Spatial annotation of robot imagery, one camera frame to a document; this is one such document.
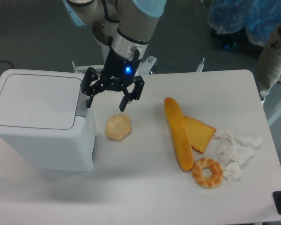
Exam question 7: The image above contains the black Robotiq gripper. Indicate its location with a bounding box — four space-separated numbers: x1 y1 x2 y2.
80 48 145 112

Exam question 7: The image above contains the white plastic trash can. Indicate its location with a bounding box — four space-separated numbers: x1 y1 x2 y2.
0 69 97 172

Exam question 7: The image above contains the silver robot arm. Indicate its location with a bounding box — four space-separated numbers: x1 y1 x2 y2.
63 0 166 111

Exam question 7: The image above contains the round cream puff bread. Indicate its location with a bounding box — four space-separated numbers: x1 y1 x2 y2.
104 114 131 141

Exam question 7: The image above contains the long orange baguette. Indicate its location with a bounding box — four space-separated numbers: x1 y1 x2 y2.
164 97 194 173

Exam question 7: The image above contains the orange toast slice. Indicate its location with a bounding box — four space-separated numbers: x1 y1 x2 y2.
184 116 216 154

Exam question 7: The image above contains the large crumpled white tissue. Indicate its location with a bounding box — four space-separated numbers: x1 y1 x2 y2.
212 130 262 165

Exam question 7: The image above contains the small crumpled white tissue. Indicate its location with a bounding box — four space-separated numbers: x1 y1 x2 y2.
224 162 241 183

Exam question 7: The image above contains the blue plastic covered object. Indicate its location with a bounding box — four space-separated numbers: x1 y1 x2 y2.
207 0 281 46

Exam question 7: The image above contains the person in khaki trousers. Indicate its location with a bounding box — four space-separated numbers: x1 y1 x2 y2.
255 24 281 104

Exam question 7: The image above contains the twisted ring bread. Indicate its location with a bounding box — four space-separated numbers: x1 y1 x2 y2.
192 157 223 189

